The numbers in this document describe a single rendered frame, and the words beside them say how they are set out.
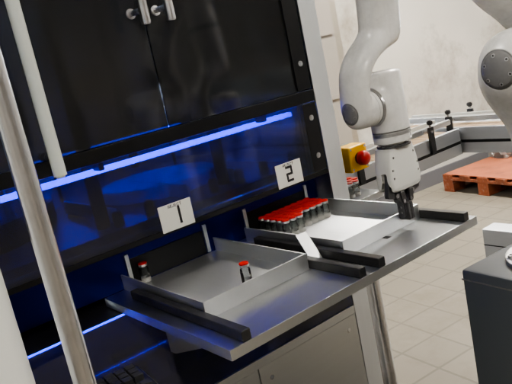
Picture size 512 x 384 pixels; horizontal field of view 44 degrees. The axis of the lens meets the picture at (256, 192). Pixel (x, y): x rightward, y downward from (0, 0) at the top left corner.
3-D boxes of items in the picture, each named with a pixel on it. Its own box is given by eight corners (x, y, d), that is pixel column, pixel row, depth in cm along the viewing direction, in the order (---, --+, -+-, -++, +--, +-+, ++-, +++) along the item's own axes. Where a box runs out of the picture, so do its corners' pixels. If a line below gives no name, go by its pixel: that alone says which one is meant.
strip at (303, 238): (300, 261, 137) (295, 235, 135) (310, 256, 138) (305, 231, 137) (347, 270, 125) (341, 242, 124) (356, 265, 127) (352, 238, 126)
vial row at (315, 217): (276, 237, 157) (273, 219, 156) (326, 215, 167) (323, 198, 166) (282, 238, 155) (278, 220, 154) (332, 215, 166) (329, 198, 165)
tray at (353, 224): (246, 241, 160) (244, 227, 159) (318, 209, 175) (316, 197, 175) (344, 257, 134) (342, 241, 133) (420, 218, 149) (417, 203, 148)
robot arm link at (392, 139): (389, 126, 146) (392, 139, 146) (364, 136, 141) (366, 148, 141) (419, 123, 139) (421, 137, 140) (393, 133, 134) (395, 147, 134)
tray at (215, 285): (124, 289, 143) (120, 275, 142) (216, 250, 158) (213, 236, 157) (206, 320, 116) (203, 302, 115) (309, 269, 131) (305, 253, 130)
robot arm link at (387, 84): (389, 134, 133) (418, 124, 138) (378, 72, 131) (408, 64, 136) (361, 136, 140) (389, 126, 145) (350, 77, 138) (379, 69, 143)
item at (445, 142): (329, 214, 183) (319, 161, 179) (294, 210, 195) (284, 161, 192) (466, 153, 222) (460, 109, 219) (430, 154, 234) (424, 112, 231)
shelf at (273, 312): (106, 306, 140) (104, 298, 140) (328, 209, 180) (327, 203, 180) (232, 362, 102) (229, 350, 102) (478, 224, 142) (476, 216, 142)
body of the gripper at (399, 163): (394, 135, 146) (403, 181, 148) (364, 145, 140) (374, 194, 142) (420, 132, 140) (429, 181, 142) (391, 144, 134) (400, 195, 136)
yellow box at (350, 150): (334, 173, 179) (329, 148, 178) (351, 166, 183) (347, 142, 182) (353, 174, 173) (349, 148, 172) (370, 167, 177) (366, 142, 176)
